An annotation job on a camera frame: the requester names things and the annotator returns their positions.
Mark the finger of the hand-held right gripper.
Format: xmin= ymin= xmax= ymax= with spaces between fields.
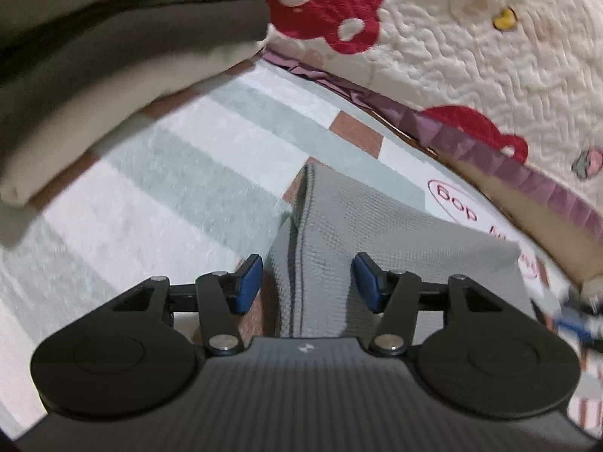
xmin=549 ymin=308 xmax=603 ymax=341

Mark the white bear print quilt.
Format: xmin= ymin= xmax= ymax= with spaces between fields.
xmin=257 ymin=0 xmax=603 ymax=242

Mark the grey printed shirt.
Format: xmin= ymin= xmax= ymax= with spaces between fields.
xmin=266 ymin=164 xmax=536 ymax=340

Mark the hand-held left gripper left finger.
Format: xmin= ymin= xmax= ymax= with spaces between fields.
xmin=110 ymin=253 xmax=263 ymax=356

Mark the cream bed base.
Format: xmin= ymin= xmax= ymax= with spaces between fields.
xmin=443 ymin=151 xmax=603 ymax=289

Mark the stack of folded clothes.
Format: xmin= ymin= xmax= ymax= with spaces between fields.
xmin=0 ymin=0 xmax=274 ymax=246

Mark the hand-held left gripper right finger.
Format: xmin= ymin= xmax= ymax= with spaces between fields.
xmin=353 ymin=252 xmax=508 ymax=357

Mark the checked floor mat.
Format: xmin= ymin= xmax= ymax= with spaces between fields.
xmin=0 ymin=59 xmax=589 ymax=436

